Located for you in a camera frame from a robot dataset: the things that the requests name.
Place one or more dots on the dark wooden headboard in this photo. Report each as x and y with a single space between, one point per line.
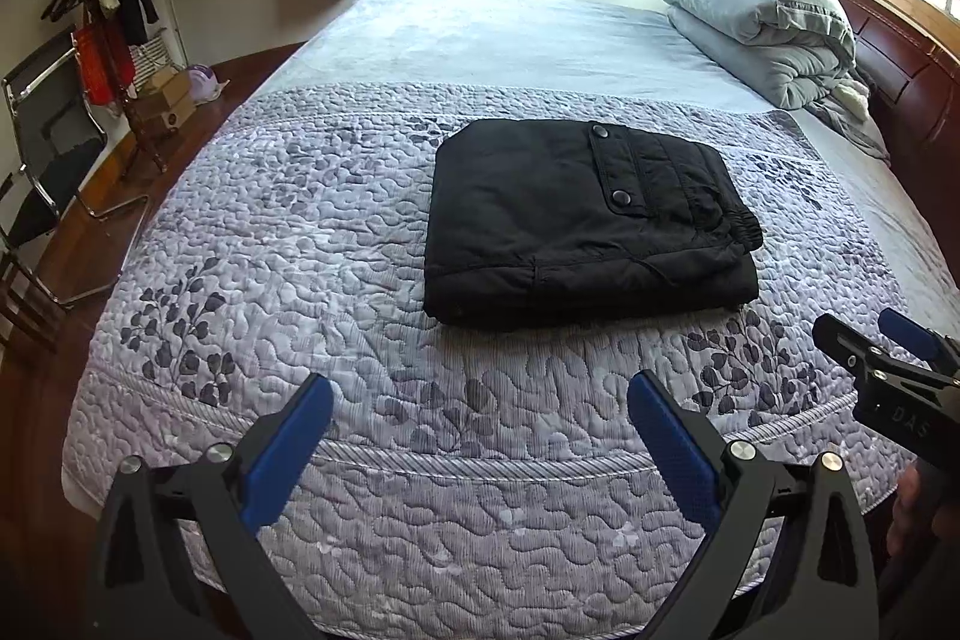
907 63

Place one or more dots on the crumpled white and grey cloth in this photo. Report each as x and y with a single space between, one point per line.
851 100

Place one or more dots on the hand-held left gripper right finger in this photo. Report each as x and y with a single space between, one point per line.
675 452

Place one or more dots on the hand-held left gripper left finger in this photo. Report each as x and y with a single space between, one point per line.
289 452

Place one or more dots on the wooden coat rack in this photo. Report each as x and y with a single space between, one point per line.
139 123

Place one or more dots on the bed with purple quilt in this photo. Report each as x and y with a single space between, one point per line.
300 235

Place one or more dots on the person's right hand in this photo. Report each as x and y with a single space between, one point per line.
915 505

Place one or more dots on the black pants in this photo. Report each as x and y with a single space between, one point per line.
562 220

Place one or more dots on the red hanging garment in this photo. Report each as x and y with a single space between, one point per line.
101 63

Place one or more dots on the folded grey duvet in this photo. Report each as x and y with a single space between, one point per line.
772 63

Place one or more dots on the metal frame chair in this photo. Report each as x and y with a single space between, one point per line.
52 160

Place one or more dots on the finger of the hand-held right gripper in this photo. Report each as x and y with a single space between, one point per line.
915 334
847 351

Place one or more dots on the cardboard box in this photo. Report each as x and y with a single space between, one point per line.
169 119
165 85

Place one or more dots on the white round container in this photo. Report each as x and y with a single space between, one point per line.
206 84

